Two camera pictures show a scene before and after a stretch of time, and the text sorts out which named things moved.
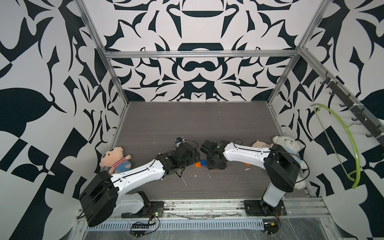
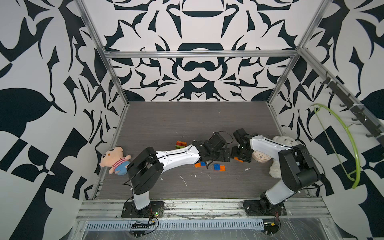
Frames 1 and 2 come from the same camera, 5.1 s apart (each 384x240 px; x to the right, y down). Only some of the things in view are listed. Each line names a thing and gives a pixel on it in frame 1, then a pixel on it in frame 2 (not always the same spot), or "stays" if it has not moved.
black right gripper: (219, 167) to (245, 159)
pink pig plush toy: (113, 157) stays
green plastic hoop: (350, 135) stays
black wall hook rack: (354, 108) stays
